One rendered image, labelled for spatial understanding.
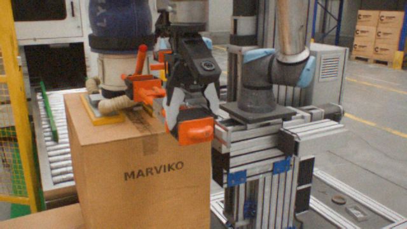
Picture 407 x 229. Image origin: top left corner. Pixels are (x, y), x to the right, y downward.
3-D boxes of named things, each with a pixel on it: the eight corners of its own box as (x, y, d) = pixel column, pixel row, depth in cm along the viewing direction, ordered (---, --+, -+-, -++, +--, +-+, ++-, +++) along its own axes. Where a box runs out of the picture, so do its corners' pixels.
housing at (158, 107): (151, 116, 86) (151, 98, 85) (177, 112, 89) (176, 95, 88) (160, 124, 80) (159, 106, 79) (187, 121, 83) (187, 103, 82)
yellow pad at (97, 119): (79, 99, 136) (78, 87, 135) (105, 97, 140) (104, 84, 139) (93, 126, 107) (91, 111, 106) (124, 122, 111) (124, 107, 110)
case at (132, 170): (73, 177, 158) (62, 93, 145) (156, 161, 174) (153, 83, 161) (95, 263, 107) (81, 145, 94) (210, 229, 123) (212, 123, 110)
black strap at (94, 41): (84, 42, 125) (83, 32, 124) (145, 40, 135) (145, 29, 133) (94, 51, 106) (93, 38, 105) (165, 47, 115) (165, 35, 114)
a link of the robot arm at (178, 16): (215, 0, 64) (173, 1, 61) (214, 26, 65) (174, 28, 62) (198, 0, 70) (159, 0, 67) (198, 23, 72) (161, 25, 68)
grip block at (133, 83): (124, 95, 105) (123, 76, 103) (155, 91, 109) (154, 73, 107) (131, 102, 97) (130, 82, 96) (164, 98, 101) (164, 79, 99)
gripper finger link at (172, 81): (179, 107, 71) (193, 67, 69) (182, 110, 69) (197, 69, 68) (158, 102, 68) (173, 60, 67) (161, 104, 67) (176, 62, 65)
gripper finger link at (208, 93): (214, 110, 79) (200, 75, 75) (227, 117, 74) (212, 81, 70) (203, 116, 79) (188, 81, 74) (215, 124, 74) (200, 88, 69)
